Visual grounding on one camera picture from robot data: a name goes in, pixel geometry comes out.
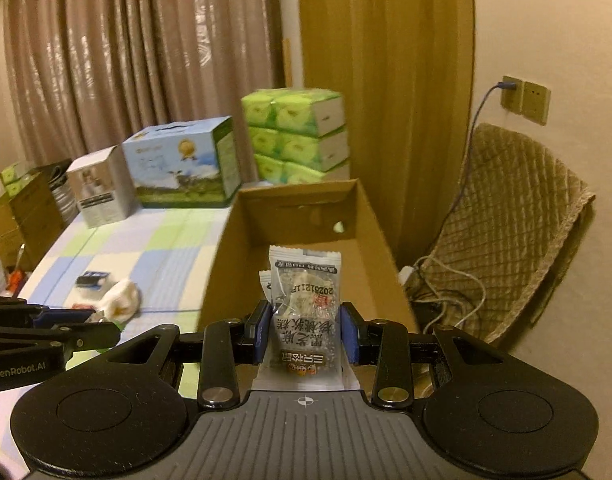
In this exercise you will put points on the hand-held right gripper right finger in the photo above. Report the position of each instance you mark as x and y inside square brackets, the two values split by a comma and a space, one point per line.
[348, 332]

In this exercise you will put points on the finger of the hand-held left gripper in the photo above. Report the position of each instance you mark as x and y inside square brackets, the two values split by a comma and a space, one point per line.
[60, 315]
[85, 335]

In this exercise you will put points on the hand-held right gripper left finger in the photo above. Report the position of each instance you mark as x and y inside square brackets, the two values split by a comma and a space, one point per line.
[262, 330]

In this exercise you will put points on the clear sesame snack packet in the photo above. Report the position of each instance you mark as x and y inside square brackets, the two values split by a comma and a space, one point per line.
[266, 285]
[306, 300]

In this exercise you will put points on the clear floss pick box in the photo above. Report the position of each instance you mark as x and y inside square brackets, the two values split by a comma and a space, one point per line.
[93, 280]

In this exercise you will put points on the white sock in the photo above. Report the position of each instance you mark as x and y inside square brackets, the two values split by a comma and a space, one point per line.
[120, 300]

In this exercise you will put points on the brown cardboard box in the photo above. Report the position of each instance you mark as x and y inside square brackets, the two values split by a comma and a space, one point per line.
[306, 215]

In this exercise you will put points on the black electrical box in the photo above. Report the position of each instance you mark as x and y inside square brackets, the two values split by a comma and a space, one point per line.
[433, 315]

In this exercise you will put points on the brown cardboard carton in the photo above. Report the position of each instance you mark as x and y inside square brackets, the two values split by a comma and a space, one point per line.
[35, 220]

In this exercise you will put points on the silver ribbed metal object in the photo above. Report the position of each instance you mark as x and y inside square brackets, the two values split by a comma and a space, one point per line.
[63, 200]

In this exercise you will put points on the white product box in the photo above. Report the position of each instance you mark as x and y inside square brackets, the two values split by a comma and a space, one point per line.
[100, 195]

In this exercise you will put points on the blue milk carton case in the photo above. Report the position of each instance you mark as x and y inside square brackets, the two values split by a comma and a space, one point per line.
[170, 170]

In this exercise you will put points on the chair with quilted cover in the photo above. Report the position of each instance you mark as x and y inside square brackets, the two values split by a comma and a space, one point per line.
[511, 220]

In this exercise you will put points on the stack of green tissue packs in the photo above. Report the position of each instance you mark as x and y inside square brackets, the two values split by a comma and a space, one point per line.
[296, 135]

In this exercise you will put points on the golden yellow curtain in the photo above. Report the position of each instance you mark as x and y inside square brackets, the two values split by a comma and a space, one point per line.
[386, 85]

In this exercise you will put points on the brown shiny curtain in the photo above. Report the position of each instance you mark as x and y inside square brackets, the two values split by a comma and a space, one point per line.
[110, 50]

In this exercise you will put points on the double wall socket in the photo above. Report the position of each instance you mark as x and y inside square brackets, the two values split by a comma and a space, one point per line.
[533, 102]

